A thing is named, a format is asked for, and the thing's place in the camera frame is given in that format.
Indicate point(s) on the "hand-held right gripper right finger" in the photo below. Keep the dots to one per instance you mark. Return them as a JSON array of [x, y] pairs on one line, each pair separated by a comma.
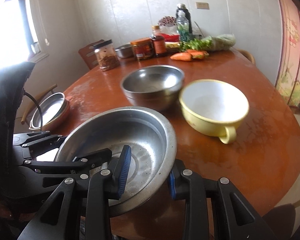
[[173, 182]]

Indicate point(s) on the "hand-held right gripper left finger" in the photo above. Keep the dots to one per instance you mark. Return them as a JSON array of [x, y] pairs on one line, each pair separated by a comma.
[[122, 170]]

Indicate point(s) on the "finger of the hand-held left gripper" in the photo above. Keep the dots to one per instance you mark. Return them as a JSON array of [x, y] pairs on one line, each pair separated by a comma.
[[40, 137], [65, 164]]

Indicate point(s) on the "steel plate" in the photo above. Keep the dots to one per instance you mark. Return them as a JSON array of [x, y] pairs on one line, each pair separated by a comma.
[[51, 110]]

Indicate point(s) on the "large steel basin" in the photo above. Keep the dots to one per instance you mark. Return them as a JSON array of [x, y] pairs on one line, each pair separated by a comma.
[[145, 150]]

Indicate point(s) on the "orange plastic plate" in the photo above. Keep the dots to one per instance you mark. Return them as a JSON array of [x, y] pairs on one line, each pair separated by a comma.
[[62, 116]]

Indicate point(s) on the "bentwood chair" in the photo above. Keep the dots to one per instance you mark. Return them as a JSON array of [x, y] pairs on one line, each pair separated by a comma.
[[247, 55], [40, 96]]

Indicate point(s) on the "wooden chair slatted back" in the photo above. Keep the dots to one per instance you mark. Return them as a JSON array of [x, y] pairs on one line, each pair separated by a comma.
[[88, 55]]

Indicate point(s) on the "window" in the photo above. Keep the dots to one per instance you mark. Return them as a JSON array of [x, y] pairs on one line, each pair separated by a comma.
[[15, 30]]

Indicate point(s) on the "clear jar black lid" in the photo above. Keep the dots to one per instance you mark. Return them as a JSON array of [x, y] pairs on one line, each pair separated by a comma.
[[107, 58]]

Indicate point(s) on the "small steel bowl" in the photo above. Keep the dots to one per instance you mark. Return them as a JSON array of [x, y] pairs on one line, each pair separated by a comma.
[[123, 51]]

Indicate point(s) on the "jar with orange lid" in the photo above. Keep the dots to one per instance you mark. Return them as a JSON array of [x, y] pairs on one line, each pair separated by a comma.
[[142, 50]]

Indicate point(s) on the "carrot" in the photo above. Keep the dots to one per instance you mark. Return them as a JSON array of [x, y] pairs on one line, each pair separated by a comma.
[[181, 57], [201, 55], [192, 51]]

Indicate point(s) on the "dark sauce bottle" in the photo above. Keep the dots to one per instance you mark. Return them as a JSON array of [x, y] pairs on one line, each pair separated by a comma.
[[158, 45]]

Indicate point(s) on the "yellow food packet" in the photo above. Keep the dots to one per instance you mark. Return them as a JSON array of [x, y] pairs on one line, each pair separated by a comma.
[[173, 45]]

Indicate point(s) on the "red box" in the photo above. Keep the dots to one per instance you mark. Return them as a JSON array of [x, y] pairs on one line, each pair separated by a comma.
[[171, 38]]

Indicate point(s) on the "bag of green vegetables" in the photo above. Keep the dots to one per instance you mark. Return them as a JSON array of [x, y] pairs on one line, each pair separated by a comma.
[[215, 42]]

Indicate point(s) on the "white plastic bag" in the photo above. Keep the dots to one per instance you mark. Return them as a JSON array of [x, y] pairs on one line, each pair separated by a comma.
[[168, 29]]

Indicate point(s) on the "clear bottle green contents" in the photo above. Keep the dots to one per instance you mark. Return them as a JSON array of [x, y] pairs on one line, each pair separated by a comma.
[[183, 30]]

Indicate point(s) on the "black thermos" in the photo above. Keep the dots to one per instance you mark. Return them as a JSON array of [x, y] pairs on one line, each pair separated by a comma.
[[187, 12]]

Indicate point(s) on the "pink cartoon door curtain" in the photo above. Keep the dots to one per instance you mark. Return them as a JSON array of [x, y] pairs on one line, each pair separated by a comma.
[[292, 55]]

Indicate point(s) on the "white wall hook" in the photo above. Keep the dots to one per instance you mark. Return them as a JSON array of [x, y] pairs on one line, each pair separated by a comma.
[[46, 41]]

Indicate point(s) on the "wall socket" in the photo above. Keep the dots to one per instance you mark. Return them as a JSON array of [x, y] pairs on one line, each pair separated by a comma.
[[202, 5]]

